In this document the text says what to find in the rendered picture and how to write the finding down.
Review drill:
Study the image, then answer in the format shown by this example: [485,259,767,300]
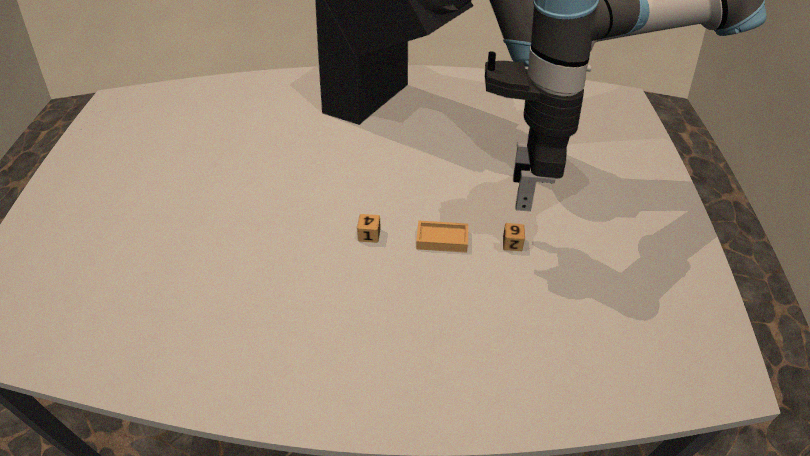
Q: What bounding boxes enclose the orange rectangular tray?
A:
[416,221,468,252]

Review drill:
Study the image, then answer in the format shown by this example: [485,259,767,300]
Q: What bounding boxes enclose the orange cube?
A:
[503,223,525,251]
[357,214,381,243]

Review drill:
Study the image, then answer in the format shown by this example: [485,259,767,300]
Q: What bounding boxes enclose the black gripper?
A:
[485,46,591,211]

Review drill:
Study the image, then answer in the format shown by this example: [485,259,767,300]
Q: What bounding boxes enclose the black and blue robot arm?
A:
[490,0,767,67]

